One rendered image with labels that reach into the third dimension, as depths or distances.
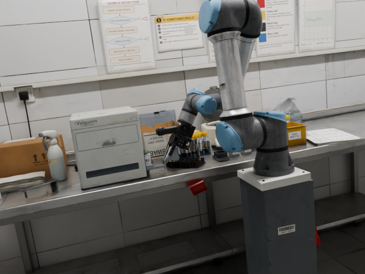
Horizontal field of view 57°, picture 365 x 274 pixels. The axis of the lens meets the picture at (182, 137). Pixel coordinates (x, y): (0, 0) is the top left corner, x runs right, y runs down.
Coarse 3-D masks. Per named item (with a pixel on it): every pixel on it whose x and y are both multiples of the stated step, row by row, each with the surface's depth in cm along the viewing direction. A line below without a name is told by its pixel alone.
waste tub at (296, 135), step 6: (288, 126) 183; (294, 126) 181; (300, 126) 170; (288, 132) 169; (294, 132) 170; (300, 132) 171; (288, 138) 170; (294, 138) 170; (300, 138) 171; (288, 144) 170; (294, 144) 171; (300, 144) 172
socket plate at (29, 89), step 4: (16, 88) 184; (20, 88) 185; (24, 88) 185; (28, 88) 186; (32, 88) 186; (16, 92) 184; (28, 92) 186; (32, 92) 187; (32, 96) 187; (20, 100) 185; (28, 100) 187; (32, 100) 187
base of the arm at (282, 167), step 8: (256, 152) 127; (264, 152) 122; (272, 152) 121; (280, 152) 121; (288, 152) 124; (256, 160) 126; (264, 160) 123; (272, 160) 121; (280, 160) 121; (288, 160) 124; (256, 168) 125; (264, 168) 123; (272, 168) 121; (280, 168) 120; (288, 168) 121; (264, 176) 122; (272, 176) 121
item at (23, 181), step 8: (16, 176) 158; (24, 176) 158; (32, 176) 159; (40, 176) 153; (0, 184) 149; (8, 184) 150; (16, 184) 152; (24, 184) 152; (32, 184) 152; (40, 184) 153
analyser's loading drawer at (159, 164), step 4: (152, 160) 148; (164, 160) 149; (152, 164) 148; (156, 164) 152; (160, 164) 151; (164, 164) 150; (148, 168) 147; (152, 168) 148; (156, 168) 149; (164, 168) 151
